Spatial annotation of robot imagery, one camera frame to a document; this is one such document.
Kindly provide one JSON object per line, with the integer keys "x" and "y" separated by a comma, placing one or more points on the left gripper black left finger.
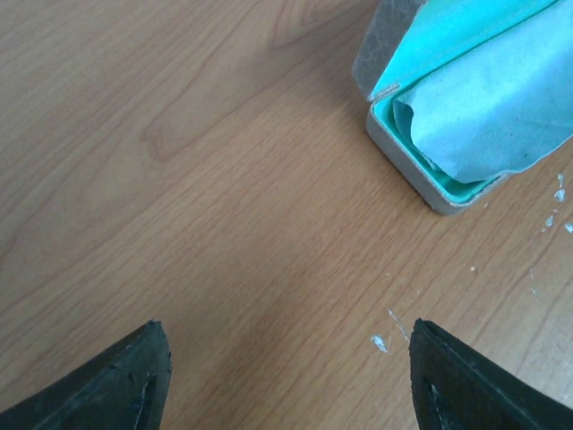
{"x": 123, "y": 387}

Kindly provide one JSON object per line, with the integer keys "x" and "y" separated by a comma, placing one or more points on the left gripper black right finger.
{"x": 456, "y": 387}

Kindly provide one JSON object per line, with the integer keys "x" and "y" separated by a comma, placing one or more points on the light blue cleaning cloth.
{"x": 499, "y": 108}

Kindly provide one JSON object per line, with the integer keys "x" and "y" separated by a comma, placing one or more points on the grey leather glasses case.
{"x": 404, "y": 43}

